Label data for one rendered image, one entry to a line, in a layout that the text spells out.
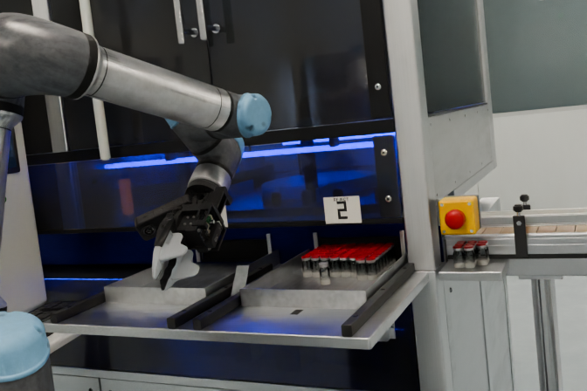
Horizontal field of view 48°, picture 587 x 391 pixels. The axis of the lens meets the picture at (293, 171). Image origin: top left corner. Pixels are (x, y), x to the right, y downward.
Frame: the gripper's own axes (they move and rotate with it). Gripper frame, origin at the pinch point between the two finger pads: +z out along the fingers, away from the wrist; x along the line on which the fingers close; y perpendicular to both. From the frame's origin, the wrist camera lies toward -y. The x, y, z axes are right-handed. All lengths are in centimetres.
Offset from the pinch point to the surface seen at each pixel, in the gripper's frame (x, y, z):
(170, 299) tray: 21.2, -12.2, -11.2
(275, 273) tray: 28.2, 5.9, -23.2
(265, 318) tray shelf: 17.0, 12.8, -3.8
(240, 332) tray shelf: 12.9, 11.0, 1.7
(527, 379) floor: 197, 47, -98
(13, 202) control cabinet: 15, -66, -37
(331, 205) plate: 24.1, 16.8, -38.9
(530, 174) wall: 340, 46, -376
